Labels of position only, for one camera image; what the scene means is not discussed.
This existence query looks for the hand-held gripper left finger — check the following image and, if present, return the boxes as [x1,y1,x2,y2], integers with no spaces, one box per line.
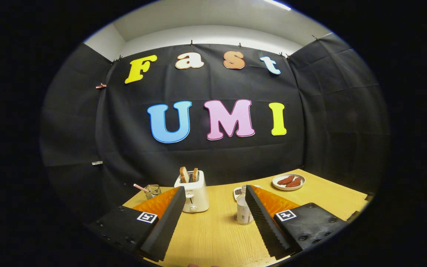
[87,185,187,262]

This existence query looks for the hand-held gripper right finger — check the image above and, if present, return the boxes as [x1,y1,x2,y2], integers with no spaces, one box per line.
[245,185,348,260]

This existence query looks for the clear juice bottle white label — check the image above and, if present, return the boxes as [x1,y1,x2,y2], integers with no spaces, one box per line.
[236,185,255,225]

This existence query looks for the clear drinking glass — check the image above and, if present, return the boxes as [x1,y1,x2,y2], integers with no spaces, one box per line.
[145,184,162,200]

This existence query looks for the white divided dish with seeds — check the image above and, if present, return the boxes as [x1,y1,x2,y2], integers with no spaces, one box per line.
[234,185,262,201]

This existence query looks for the white toaster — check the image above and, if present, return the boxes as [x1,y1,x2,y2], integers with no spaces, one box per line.
[174,170,210,213]

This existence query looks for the wooden table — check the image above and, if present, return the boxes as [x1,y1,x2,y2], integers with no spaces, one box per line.
[123,169,369,267]

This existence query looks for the white round plate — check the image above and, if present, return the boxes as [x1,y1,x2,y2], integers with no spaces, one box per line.
[272,174,306,191]

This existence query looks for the black backdrop cloth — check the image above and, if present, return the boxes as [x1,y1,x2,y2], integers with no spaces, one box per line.
[39,33,390,223]

